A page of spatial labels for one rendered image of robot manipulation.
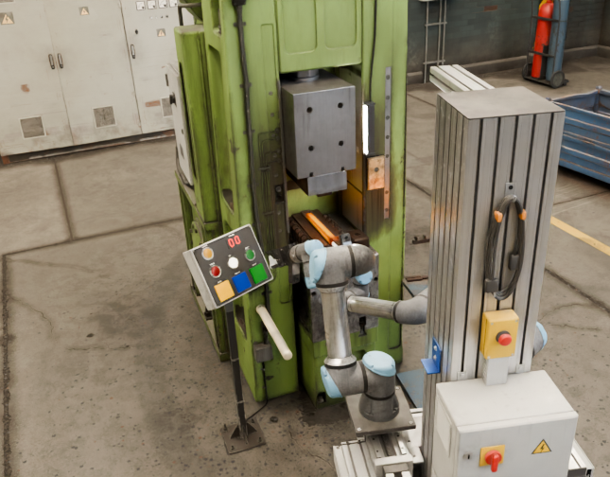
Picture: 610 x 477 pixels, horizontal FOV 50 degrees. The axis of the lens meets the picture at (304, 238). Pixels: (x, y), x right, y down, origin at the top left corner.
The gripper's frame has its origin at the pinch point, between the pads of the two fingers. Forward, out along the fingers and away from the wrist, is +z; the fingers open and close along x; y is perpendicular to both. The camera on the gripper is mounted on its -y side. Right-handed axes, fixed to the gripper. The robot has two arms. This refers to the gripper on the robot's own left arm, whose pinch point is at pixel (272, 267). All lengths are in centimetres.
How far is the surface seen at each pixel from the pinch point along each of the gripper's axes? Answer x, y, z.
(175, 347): -13, -31, 154
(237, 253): 8.1, 11.2, 10.9
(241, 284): 11.8, -2.6, 10.3
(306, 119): -29, 58, -21
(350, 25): -58, 93, -38
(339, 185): -46, 27, -8
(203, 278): 28.6, 5.2, 10.7
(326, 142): -39, 46, -18
